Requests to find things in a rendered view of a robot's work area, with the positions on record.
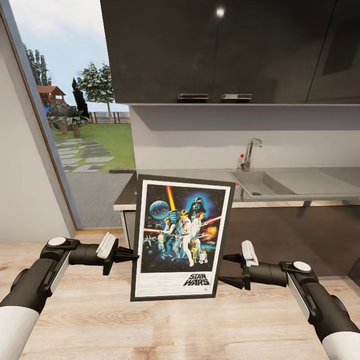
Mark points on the dishwasher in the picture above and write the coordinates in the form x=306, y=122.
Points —
x=130, y=216

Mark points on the drop in sink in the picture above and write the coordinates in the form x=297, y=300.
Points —
x=290, y=183

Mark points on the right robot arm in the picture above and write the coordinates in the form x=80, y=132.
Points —
x=338, y=334

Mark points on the poster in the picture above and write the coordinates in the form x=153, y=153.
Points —
x=181, y=227

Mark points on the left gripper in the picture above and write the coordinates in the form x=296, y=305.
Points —
x=116, y=255

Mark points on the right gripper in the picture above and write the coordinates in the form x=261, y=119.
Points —
x=260, y=273

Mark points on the cabinet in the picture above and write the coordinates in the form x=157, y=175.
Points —
x=336, y=81
x=214, y=52

